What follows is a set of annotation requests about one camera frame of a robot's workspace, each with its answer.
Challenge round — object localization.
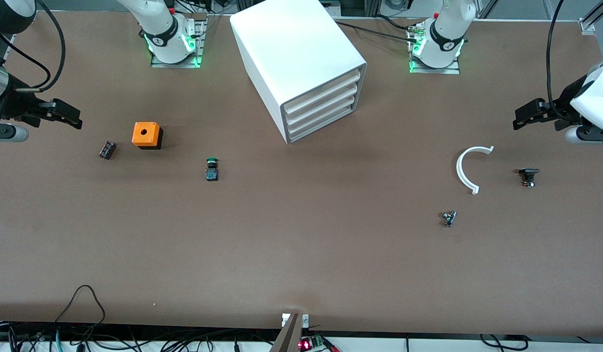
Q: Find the white plastic drawer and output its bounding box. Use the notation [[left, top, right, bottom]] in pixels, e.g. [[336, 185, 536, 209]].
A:
[[282, 68, 364, 114], [285, 94, 364, 132], [287, 105, 364, 143], [284, 82, 364, 124]]

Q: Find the white drawer cabinet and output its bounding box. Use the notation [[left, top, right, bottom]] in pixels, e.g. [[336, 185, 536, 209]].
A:
[[229, 0, 368, 145]]

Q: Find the white curved plastic piece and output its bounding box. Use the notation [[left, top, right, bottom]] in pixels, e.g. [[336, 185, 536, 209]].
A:
[[456, 146, 495, 195]]

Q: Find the circuit board with red light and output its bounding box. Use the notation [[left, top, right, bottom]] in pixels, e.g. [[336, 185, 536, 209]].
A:
[[299, 335, 341, 352]]

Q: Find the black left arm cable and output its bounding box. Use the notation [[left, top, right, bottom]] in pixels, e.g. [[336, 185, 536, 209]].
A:
[[546, 0, 567, 120]]

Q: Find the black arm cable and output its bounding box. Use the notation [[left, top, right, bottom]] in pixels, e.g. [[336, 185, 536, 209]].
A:
[[0, 0, 67, 93], [546, 0, 567, 120]]

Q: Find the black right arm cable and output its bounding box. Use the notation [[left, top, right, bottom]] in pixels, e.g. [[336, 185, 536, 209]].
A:
[[0, 0, 67, 93]]

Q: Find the aluminium frame profile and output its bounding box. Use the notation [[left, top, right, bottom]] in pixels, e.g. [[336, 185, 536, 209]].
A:
[[579, 0, 603, 34]]

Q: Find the orange button enclosure box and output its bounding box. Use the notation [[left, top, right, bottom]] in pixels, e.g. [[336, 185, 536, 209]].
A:
[[132, 122, 163, 150]]

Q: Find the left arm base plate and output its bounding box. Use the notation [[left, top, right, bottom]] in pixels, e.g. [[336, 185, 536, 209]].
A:
[[409, 22, 461, 75]]

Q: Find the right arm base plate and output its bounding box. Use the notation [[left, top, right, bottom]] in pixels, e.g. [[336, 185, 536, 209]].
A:
[[151, 14, 207, 68]]

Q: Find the black base power cable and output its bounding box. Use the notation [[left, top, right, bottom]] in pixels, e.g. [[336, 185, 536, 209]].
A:
[[333, 21, 422, 40]]

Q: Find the black looped cable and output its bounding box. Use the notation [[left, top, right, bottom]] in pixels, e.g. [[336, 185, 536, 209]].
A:
[[54, 285, 107, 326]]

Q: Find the black floor cable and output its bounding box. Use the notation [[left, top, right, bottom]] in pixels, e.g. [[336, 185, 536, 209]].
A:
[[479, 334, 528, 352]]

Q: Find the small white bracket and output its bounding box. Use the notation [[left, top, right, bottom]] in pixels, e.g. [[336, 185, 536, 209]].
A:
[[281, 313, 310, 328]]

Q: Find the grey metal post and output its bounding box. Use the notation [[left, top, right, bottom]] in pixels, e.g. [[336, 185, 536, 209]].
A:
[[269, 313, 303, 352]]

